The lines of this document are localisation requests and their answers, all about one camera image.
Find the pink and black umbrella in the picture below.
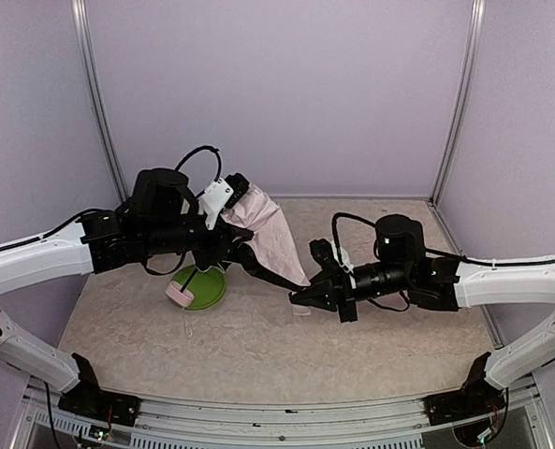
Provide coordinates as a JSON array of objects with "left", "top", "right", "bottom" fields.
[{"left": 164, "top": 184, "right": 314, "bottom": 345}]

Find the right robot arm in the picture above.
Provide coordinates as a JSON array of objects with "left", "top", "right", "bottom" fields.
[{"left": 289, "top": 212, "right": 555, "bottom": 396}]

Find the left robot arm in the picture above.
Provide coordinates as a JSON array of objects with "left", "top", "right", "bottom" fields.
[{"left": 0, "top": 168, "right": 253, "bottom": 395}]

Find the green plate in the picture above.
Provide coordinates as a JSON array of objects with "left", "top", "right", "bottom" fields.
[{"left": 166, "top": 265, "right": 226, "bottom": 311}]

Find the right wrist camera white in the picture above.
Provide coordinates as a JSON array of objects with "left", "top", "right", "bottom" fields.
[{"left": 309, "top": 239, "right": 354, "bottom": 274}]

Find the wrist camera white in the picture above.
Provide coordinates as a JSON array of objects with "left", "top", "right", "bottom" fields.
[
  {"left": 309, "top": 239, "right": 354, "bottom": 274},
  {"left": 198, "top": 173, "right": 250, "bottom": 230}
]

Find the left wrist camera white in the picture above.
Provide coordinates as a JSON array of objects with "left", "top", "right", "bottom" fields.
[{"left": 198, "top": 173, "right": 250, "bottom": 230}]

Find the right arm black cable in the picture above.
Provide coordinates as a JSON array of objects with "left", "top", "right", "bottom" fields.
[{"left": 330, "top": 212, "right": 555, "bottom": 272}]

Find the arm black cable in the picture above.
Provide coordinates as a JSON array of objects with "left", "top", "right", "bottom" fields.
[
  {"left": 0, "top": 145, "right": 225, "bottom": 256},
  {"left": 330, "top": 212, "right": 555, "bottom": 272}
]

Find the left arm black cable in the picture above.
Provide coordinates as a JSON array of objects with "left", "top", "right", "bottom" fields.
[{"left": 0, "top": 145, "right": 225, "bottom": 256}]

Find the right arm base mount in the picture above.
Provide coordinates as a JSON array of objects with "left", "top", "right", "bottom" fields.
[{"left": 423, "top": 390, "right": 506, "bottom": 426}]

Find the front aluminium rail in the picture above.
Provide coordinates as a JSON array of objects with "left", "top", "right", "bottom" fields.
[{"left": 9, "top": 369, "right": 554, "bottom": 449}]

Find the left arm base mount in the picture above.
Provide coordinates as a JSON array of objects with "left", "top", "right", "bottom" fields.
[{"left": 58, "top": 390, "right": 141, "bottom": 427}]

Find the left aluminium corner post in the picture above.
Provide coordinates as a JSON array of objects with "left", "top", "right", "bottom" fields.
[{"left": 70, "top": 0, "right": 128, "bottom": 202}]

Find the aluminium corner post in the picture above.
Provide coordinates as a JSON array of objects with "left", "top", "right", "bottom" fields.
[
  {"left": 70, "top": 0, "right": 128, "bottom": 202},
  {"left": 430, "top": 0, "right": 487, "bottom": 209}
]

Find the right aluminium corner post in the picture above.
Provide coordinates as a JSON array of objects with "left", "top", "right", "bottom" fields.
[{"left": 430, "top": 0, "right": 487, "bottom": 209}]

